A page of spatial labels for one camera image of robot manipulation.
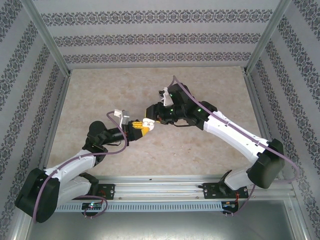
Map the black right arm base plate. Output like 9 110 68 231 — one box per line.
202 182 250 200

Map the left controller circuit board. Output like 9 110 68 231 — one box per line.
81 202 104 211

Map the aluminium frame post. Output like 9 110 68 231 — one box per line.
244 0 293 74
19 0 73 76

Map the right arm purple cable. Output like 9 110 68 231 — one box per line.
168 75 300 219

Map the controller circuit board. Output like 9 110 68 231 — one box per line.
221 201 240 210
81 202 104 211

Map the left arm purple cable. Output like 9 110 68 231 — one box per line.
32 111 129 224

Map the grey metal sheet panel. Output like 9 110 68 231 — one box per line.
14 211 308 240

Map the white earbud charging case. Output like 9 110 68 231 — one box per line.
141 117 156 131

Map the right controller circuit board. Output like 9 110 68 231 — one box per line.
221 201 240 210

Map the aluminium table side rail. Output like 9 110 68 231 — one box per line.
243 71 286 180

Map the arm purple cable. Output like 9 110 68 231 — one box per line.
168 75 300 219
32 111 129 224

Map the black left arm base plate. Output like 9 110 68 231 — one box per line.
69 183 116 201

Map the grey slotted cable duct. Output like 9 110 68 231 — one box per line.
53 201 240 213

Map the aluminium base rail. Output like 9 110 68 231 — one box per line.
23 175 296 201

